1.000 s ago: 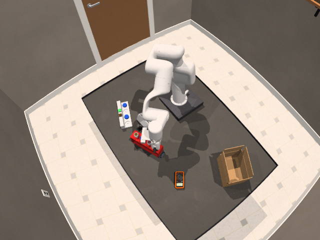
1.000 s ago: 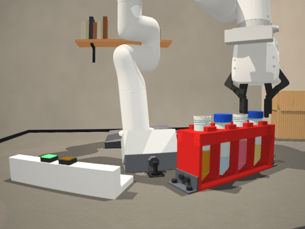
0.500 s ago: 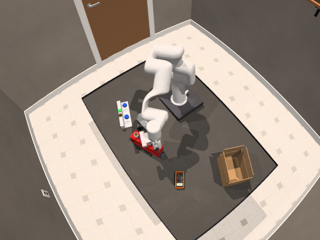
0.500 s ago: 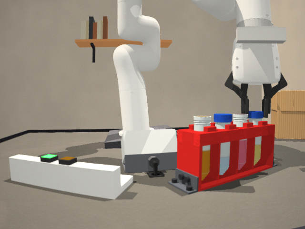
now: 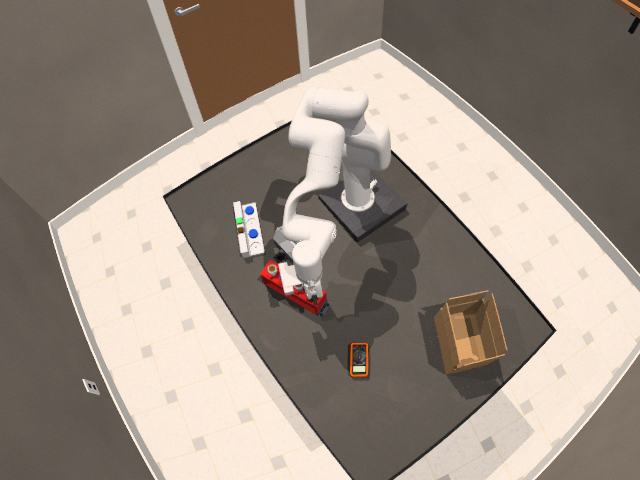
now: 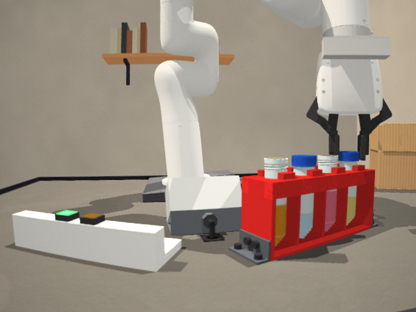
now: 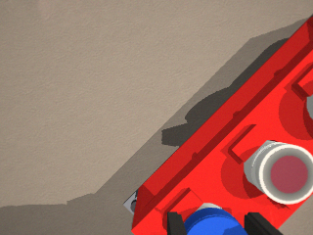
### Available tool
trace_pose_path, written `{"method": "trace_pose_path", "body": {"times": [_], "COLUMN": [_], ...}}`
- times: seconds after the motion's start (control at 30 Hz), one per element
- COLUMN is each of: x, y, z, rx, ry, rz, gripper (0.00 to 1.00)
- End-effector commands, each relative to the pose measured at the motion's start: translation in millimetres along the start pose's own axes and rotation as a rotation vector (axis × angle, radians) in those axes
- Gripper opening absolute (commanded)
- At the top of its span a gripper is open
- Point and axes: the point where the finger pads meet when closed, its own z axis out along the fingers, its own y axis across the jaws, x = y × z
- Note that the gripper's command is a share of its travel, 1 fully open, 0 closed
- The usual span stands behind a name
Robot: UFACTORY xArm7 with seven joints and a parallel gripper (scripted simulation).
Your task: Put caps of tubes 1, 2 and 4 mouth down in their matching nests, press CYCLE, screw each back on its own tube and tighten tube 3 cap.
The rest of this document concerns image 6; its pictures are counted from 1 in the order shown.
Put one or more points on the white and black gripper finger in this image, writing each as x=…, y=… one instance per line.
x=367, y=125
x=329, y=126

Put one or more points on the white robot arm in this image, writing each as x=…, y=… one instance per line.
x=177, y=81

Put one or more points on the brown cardboard box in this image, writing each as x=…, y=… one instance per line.
x=394, y=160

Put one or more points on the red tube rack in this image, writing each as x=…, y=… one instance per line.
x=259, y=196

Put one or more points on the dark grey bolted mounting bracket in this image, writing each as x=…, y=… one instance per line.
x=247, y=251

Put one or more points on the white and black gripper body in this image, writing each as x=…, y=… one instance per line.
x=348, y=87

